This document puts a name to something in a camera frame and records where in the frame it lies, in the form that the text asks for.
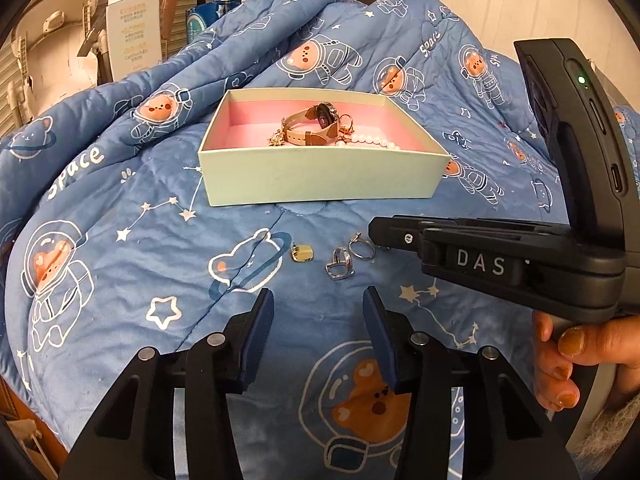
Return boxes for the tall white carton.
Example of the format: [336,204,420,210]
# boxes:
[104,0,164,82]

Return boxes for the beige strap wristwatch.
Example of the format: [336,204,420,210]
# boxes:
[281,101,342,147]

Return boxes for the mint box with pink lining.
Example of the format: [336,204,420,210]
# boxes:
[197,89,451,208]

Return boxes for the thin silver ring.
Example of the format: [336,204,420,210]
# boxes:
[348,231,377,261]

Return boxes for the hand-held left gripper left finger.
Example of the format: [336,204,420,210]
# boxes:
[65,287,276,480]

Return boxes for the white baby high chair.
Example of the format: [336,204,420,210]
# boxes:
[0,0,117,128]

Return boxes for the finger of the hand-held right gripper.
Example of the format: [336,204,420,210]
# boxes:
[368,214,551,262]

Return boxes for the blue astronaut bear blanket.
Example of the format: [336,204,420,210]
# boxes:
[0,0,640,480]

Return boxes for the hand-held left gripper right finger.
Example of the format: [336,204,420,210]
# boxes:
[362,286,581,480]

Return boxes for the white pearl bracelet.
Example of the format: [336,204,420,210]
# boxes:
[334,132,402,152]

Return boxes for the person's right hand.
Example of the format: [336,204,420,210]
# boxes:
[531,309,640,412]

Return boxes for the blue tissue pack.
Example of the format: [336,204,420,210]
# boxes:
[184,1,237,45]

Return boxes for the grey louvered wardrobe doors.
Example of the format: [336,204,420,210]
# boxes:
[0,0,201,91]

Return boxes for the white rack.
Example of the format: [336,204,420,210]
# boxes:
[0,407,68,480]

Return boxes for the wide silver ring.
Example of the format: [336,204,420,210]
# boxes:
[324,246,356,282]

